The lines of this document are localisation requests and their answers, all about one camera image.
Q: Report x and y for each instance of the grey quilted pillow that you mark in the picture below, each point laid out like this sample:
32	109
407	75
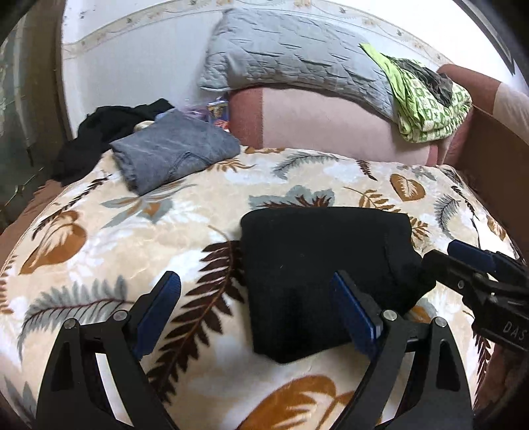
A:
289	53

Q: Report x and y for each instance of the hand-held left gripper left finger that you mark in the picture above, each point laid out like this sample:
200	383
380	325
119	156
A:
157	314

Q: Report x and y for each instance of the pink brown bolster cushion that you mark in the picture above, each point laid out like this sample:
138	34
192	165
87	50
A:
314	124

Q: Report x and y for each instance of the grey folded pants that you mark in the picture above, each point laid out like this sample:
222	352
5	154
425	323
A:
173	149

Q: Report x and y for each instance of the colourful printed packet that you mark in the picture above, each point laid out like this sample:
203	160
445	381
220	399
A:
218	113

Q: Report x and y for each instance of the leaf print blanket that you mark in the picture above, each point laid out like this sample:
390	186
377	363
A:
198	231

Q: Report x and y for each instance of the dark grey cloth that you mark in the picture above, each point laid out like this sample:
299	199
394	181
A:
434	80

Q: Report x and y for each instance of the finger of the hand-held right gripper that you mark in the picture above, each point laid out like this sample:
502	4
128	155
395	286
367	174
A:
450	268
475	254

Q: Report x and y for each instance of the brown bed sheet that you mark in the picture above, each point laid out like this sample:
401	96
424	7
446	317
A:
29	206

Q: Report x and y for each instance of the green patterned cloth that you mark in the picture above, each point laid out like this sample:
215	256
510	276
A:
425	120

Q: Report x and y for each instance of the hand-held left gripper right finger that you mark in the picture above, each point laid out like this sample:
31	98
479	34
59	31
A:
355	314

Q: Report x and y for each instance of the black crumpled cloth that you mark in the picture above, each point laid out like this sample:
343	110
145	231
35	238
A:
99	128

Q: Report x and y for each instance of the black pants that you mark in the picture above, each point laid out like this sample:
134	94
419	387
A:
310	268

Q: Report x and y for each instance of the brown cardboard box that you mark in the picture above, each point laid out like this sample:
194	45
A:
496	161

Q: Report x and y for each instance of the small cream object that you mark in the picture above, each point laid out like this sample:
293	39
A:
144	125

